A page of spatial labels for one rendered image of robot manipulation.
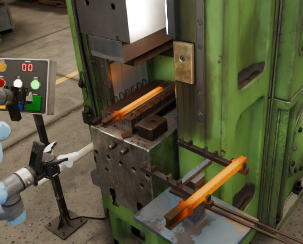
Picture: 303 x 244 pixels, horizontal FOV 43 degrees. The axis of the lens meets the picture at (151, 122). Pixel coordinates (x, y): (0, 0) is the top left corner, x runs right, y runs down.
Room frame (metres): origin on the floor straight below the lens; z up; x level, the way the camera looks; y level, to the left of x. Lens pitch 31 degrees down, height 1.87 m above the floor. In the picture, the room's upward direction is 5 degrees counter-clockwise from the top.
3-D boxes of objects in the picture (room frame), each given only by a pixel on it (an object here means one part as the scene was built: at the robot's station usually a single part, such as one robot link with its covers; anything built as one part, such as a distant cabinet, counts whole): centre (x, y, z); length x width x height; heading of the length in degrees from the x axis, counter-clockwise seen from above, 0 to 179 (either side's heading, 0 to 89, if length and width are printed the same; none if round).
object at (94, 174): (1.90, 0.36, 0.36); 0.09 x 0.07 x 0.12; 48
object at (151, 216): (1.09, -0.14, 0.75); 0.40 x 0.30 x 0.02; 44
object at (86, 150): (1.73, 0.48, 0.62); 0.44 x 0.05 x 0.05; 138
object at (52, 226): (1.89, 0.64, 0.05); 0.22 x 0.22 x 0.09; 48
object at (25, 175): (1.16, 0.50, 0.98); 0.08 x 0.05 x 0.08; 48
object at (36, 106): (1.73, 0.58, 1.01); 0.07 x 0.05 x 0.07; 73
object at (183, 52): (1.46, -0.16, 1.27); 0.09 x 0.02 x 0.17; 48
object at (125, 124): (1.73, 0.03, 0.96); 0.42 x 0.20 x 0.09; 138
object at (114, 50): (1.73, 0.03, 1.32); 0.42 x 0.20 x 0.10; 138
